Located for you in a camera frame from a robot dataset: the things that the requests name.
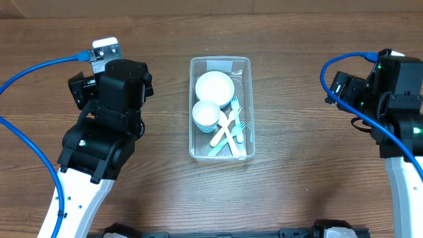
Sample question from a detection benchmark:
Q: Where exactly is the left blue cable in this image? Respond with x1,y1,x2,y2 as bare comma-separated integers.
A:
0,51,92,238

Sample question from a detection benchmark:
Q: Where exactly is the white bowl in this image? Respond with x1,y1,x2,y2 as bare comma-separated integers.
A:
195,71,235,108

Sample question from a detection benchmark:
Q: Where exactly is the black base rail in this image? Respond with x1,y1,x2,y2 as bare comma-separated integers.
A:
88,219,371,238

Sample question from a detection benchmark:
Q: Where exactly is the right blue cable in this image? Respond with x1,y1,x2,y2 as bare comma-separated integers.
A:
319,52,423,181

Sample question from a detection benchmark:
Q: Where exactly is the yellow fork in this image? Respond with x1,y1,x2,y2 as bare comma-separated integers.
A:
210,110,235,147

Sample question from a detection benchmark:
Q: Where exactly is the clear plastic container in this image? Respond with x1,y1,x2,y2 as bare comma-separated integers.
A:
188,56,256,161

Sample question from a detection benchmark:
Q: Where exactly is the light blue fork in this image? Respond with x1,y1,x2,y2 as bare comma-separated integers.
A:
231,95,244,143

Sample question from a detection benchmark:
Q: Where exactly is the blue cup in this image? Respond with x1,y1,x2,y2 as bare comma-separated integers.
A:
196,124,217,134

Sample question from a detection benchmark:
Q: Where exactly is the pink cup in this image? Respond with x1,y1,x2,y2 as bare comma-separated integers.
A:
192,100,220,127

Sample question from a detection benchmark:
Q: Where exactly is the white spoon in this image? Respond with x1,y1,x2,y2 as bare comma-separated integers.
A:
218,110,239,156

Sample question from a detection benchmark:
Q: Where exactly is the green fork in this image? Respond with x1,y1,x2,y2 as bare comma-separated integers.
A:
208,122,246,157

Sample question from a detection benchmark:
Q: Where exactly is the blue cable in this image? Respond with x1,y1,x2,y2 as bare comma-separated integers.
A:
0,51,92,238
319,52,423,181

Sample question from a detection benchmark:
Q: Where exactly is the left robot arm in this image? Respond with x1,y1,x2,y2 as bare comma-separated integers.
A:
38,69,153,237

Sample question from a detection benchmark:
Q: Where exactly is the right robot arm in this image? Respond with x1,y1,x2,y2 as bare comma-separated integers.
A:
325,69,422,237

